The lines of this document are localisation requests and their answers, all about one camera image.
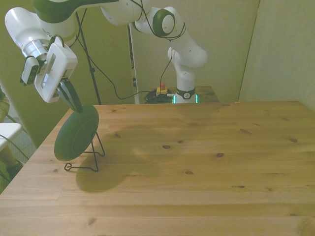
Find teal round plate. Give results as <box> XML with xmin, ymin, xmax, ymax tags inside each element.
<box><xmin>54</xmin><ymin>104</ymin><xmax>99</xmax><ymax>162</ymax></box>

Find yellow emergency stop box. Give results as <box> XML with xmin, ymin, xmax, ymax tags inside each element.
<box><xmin>156</xmin><ymin>83</ymin><xmax>168</xmax><ymax>96</ymax></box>

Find wooden robot pedestal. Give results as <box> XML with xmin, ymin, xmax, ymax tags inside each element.
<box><xmin>147</xmin><ymin>86</ymin><xmax>220</xmax><ymax>104</ymax></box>

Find coiled black cables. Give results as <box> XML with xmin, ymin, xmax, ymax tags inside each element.
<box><xmin>144</xmin><ymin>90</ymin><xmax>176</xmax><ymax>104</ymax></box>

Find black tripod cable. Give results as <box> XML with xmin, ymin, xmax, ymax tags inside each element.
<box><xmin>81</xmin><ymin>7</ymin><xmax>151</xmax><ymax>100</ymax></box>

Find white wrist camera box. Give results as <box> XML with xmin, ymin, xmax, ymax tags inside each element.
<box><xmin>20</xmin><ymin>56</ymin><xmax>40</xmax><ymax>86</ymax></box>

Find black tripod pole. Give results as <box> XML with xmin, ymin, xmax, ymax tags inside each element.
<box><xmin>73</xmin><ymin>11</ymin><xmax>102</xmax><ymax>105</ymax></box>

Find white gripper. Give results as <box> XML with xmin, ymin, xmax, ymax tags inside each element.
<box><xmin>33</xmin><ymin>36</ymin><xmax>83</xmax><ymax>113</ymax></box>

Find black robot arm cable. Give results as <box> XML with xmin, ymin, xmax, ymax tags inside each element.
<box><xmin>129</xmin><ymin>0</ymin><xmax>187</xmax><ymax>86</ymax></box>

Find black wire plate stand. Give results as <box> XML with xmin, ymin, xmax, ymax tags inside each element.
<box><xmin>63</xmin><ymin>131</ymin><xmax>106</xmax><ymax>173</ymax></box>

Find small white side table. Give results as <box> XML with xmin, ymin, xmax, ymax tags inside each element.
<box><xmin>0</xmin><ymin>122</ymin><xmax>23</xmax><ymax>151</ymax></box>

